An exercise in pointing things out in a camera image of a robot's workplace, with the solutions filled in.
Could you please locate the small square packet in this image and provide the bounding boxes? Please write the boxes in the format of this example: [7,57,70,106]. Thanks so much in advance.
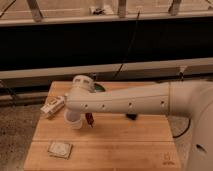
[48,141,73,159]

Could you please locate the green round object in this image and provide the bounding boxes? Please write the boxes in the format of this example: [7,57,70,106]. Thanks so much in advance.
[95,84,105,92]

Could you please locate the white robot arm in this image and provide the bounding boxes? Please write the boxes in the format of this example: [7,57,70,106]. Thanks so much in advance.
[65,75,213,171]

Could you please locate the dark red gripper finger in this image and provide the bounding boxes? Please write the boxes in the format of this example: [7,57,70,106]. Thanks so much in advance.
[85,113,94,127]

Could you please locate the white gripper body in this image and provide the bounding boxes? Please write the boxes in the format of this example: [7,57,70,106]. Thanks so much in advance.
[64,109,83,130]

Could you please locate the black cable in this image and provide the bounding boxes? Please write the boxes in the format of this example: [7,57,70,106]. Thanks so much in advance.
[112,9,141,80]

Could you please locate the wooden table board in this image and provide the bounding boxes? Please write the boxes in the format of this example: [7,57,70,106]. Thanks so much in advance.
[23,80,183,171]

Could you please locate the small black object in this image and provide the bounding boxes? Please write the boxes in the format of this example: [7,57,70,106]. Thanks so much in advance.
[126,114,138,120]

